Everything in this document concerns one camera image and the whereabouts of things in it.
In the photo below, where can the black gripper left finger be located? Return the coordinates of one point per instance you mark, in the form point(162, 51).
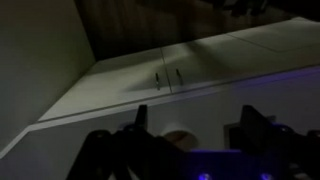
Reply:
point(140, 124)

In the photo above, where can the white round bowl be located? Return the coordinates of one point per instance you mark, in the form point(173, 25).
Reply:
point(177, 137)

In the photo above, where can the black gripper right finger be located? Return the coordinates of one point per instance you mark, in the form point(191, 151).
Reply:
point(254, 124)

